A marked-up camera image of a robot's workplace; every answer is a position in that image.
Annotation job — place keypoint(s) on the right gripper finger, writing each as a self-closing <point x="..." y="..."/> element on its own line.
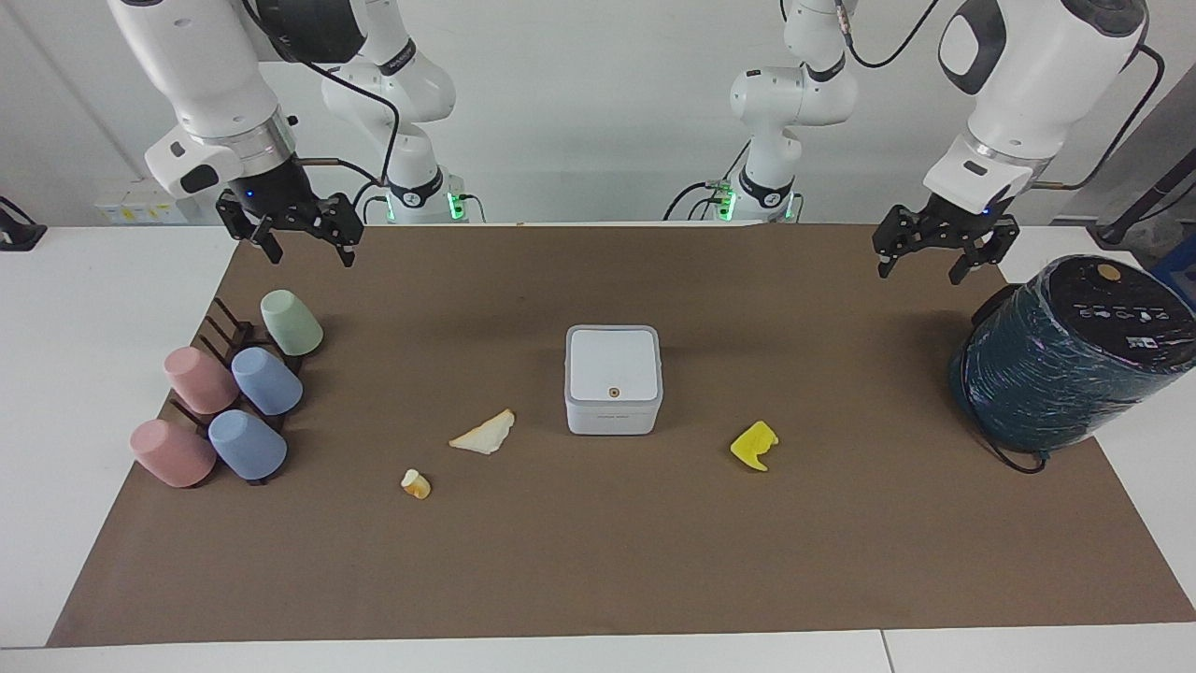
<point x="254" y="227"/>
<point x="336" y="220"/>

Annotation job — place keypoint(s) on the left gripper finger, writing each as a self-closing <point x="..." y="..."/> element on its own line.
<point x="902" y="234"/>
<point x="998" y="245"/>

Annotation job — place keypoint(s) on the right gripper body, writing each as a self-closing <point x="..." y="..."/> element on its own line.
<point x="276" y="192"/>

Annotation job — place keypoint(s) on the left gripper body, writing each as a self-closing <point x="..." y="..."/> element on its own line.
<point x="967" y="222"/>

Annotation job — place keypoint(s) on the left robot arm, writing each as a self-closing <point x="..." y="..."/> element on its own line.
<point x="1037" y="65"/>

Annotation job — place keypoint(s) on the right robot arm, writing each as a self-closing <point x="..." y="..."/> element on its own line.
<point x="201" y="65"/>

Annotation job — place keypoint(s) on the small white lidded bin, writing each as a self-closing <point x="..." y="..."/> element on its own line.
<point x="613" y="379"/>

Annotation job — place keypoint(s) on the green cup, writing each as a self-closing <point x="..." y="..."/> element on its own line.
<point x="291" y="322"/>

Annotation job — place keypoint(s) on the dark wooden cup rack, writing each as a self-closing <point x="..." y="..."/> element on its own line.
<point x="227" y="334"/>

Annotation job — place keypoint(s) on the dark green wrapped cylinder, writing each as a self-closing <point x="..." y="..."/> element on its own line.
<point x="1065" y="365"/>

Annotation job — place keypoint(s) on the black stand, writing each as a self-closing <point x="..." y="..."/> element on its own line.
<point x="1135" y="213"/>
<point x="17" y="232"/>

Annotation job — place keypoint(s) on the blue cup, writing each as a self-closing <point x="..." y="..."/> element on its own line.
<point x="267" y="381"/>
<point x="247" y="445"/>

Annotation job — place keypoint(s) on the pink cup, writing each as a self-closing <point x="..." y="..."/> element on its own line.
<point x="171" y="453"/>
<point x="199" y="380"/>

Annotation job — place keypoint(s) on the blue box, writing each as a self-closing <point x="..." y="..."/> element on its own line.
<point x="1179" y="271"/>

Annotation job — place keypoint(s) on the yellow crumpled scrap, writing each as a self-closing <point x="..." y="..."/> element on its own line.
<point x="752" y="446"/>

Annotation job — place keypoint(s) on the pale orange peel scrap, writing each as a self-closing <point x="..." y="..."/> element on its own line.
<point x="488" y="435"/>

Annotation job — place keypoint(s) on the small white orange scrap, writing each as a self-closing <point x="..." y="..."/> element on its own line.
<point x="417" y="484"/>

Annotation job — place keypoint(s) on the white wall socket boxes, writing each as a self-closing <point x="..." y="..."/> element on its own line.
<point x="140" y="207"/>

